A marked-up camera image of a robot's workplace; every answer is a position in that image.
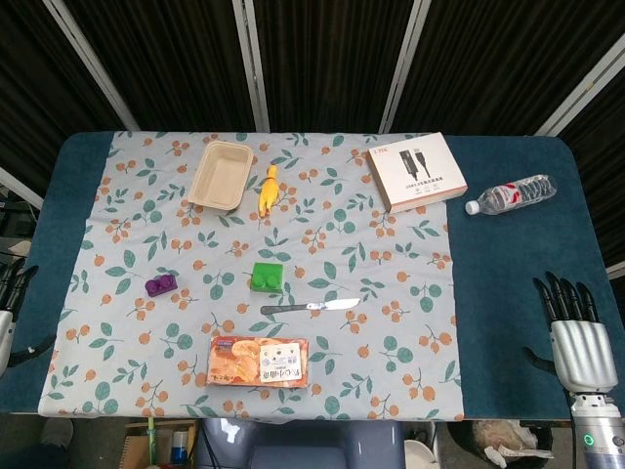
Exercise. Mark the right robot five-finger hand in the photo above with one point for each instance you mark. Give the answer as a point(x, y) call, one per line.
point(583, 352)

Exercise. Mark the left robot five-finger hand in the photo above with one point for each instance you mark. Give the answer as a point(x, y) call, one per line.
point(6, 337)

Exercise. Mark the purple toy block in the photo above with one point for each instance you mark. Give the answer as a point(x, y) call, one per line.
point(160, 287)

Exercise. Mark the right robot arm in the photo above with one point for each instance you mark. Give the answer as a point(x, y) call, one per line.
point(598, 430)

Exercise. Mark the floral print tablecloth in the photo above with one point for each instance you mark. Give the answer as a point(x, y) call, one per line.
point(342, 244)

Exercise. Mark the green toy block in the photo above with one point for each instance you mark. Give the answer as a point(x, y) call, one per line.
point(266, 278)

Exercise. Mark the dark blue table cover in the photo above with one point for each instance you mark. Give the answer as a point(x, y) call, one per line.
point(512, 293)

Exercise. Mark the black trash bag bin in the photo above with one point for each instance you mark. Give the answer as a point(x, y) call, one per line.
point(503, 442)

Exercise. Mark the brown cardboard box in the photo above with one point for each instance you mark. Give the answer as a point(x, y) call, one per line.
point(137, 447)

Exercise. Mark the clear plastic water bottle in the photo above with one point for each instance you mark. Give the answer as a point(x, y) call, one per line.
point(512, 194)

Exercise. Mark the white plastic bucket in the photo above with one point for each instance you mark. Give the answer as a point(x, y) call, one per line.
point(419, 454)

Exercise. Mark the blue and white bottle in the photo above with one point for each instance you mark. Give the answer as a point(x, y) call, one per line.
point(179, 447)

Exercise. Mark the orange cookie box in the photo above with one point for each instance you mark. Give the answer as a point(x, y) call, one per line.
point(254, 364)

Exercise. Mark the beige food tray container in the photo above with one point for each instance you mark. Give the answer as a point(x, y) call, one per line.
point(220, 176)

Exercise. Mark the metal table knife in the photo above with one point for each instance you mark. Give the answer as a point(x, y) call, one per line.
point(303, 307)

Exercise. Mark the blue-grey robot torso base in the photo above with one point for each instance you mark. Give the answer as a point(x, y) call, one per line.
point(303, 444)

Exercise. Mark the yellow rubber chicken toy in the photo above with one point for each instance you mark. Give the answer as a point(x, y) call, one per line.
point(268, 193)

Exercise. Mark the white partition frame post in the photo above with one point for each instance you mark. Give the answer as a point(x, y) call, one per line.
point(93, 66)
point(403, 68)
point(254, 68)
point(19, 188)
point(581, 88)

